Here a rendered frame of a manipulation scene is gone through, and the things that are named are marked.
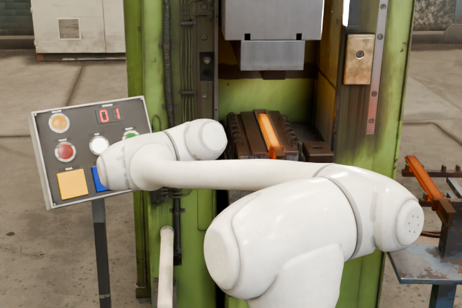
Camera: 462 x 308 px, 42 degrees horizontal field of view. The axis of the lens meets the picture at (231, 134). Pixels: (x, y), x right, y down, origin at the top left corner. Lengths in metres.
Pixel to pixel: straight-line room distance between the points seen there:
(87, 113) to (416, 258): 1.14
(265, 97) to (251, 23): 0.63
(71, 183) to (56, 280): 1.47
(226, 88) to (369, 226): 1.60
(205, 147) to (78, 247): 2.18
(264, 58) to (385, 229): 1.10
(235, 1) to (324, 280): 1.17
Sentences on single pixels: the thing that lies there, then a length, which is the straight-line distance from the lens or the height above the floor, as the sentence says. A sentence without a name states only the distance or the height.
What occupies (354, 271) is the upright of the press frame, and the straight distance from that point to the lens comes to 2.46.
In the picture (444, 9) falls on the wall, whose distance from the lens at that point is 8.69.
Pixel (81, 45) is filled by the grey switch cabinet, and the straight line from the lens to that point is 7.25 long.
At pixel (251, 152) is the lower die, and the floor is 0.98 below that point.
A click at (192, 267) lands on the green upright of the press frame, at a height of 0.46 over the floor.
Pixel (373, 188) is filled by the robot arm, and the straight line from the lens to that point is 0.89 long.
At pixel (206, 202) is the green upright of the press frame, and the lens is 2.20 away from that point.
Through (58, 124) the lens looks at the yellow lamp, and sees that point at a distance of 1.78.
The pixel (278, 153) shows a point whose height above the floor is 1.02.
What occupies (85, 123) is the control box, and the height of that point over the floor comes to 1.15.
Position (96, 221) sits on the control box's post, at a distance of 1.98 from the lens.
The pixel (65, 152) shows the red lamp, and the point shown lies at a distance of 1.77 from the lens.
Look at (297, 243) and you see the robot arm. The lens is 0.79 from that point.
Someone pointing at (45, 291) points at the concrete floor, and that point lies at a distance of 3.11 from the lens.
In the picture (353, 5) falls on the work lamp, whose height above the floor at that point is 1.46.
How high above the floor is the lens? 1.76
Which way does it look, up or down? 21 degrees down
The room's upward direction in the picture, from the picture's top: 1 degrees clockwise
